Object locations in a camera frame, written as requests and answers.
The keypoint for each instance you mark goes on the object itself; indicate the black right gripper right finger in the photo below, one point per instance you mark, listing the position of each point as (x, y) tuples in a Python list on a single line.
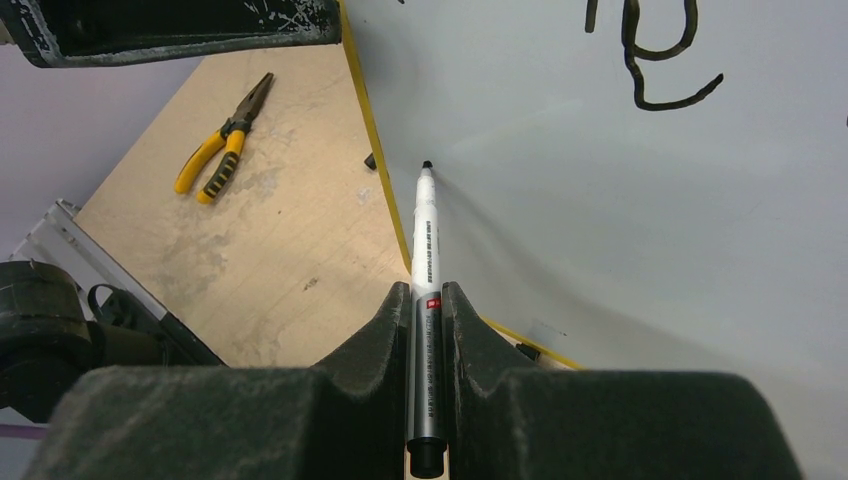
[(515, 419)]

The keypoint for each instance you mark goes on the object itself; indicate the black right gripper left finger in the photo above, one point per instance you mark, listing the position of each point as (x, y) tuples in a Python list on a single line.
[(341, 418)]

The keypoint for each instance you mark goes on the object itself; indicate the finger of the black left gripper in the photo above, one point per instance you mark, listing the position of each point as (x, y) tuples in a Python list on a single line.
[(108, 33)]

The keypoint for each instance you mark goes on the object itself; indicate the white whiteboard marker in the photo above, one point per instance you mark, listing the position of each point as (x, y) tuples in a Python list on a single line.
[(426, 441)]

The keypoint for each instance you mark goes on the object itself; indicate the yellow framed whiteboard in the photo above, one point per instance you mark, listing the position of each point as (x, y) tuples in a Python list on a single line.
[(633, 184)]

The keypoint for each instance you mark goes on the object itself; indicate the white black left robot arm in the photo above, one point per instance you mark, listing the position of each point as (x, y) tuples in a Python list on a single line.
[(52, 330)]

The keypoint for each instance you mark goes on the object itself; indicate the aluminium table edge rail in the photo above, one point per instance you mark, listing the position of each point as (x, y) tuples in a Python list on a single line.
[(58, 240)]

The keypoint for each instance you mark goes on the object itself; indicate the yellow handled pliers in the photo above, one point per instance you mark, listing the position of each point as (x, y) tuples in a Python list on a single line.
[(230, 139)]

